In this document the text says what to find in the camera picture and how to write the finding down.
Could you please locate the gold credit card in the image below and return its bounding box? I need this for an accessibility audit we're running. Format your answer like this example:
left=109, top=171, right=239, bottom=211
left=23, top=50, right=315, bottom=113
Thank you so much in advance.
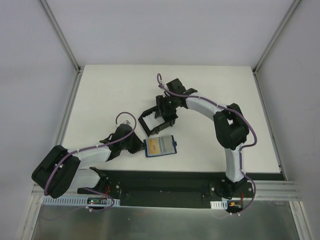
left=160, top=135, right=175, bottom=155
left=146, top=138, right=162, bottom=157

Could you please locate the black plastic card rack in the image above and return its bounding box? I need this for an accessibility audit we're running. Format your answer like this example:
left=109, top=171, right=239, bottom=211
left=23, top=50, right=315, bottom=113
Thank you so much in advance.
left=138, top=106, right=178, bottom=137

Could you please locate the blue leather card holder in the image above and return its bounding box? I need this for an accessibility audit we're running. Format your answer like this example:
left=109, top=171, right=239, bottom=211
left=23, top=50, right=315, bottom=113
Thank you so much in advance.
left=143, top=135, right=177, bottom=158

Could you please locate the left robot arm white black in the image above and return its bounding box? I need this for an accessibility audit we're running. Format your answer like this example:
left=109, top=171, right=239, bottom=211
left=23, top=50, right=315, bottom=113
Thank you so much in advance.
left=31, top=123, right=146, bottom=199

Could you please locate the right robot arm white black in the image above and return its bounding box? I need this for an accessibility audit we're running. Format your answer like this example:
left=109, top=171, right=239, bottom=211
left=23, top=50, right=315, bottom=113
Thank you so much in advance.
left=155, top=75, right=249, bottom=199

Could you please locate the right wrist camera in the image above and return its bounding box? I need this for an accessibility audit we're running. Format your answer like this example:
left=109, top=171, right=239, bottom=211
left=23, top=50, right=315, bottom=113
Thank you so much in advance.
left=158, top=81, right=168, bottom=91

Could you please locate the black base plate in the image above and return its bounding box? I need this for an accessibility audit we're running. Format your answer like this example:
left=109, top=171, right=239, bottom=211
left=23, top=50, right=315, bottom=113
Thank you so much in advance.
left=76, top=168, right=253, bottom=208

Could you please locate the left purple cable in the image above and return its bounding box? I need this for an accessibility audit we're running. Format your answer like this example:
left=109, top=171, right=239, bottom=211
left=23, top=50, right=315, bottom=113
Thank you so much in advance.
left=41, top=112, right=137, bottom=221

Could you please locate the purple cable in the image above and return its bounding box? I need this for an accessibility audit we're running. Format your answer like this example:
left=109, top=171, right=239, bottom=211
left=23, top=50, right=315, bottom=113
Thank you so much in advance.
left=156, top=73, right=258, bottom=218
left=41, top=112, right=137, bottom=221

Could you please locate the left white cable duct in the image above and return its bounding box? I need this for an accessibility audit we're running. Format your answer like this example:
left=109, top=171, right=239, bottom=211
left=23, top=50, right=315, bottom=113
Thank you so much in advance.
left=42, top=196, right=121, bottom=208

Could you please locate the white cable duct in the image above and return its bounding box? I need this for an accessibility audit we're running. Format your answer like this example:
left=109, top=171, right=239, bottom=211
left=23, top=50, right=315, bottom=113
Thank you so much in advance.
left=42, top=196, right=121, bottom=208
left=210, top=200, right=228, bottom=210

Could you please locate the right white cable duct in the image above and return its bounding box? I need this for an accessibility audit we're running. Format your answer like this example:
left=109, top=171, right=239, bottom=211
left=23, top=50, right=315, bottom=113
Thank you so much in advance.
left=210, top=200, right=228, bottom=210

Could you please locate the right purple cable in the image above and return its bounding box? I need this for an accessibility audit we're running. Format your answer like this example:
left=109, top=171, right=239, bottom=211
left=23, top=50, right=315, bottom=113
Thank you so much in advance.
left=156, top=73, right=258, bottom=218

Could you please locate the left aluminium frame post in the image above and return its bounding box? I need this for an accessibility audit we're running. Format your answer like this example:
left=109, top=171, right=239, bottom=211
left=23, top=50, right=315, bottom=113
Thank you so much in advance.
left=37, top=0, right=82, bottom=73

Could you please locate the aluminium frame post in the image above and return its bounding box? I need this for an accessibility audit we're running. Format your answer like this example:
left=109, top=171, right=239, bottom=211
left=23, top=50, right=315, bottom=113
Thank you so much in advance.
left=252, top=0, right=303, bottom=76
left=37, top=0, right=82, bottom=73

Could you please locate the right aluminium frame post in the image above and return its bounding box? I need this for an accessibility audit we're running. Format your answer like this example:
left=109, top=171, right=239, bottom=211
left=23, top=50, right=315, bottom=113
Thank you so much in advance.
left=252, top=0, right=303, bottom=76

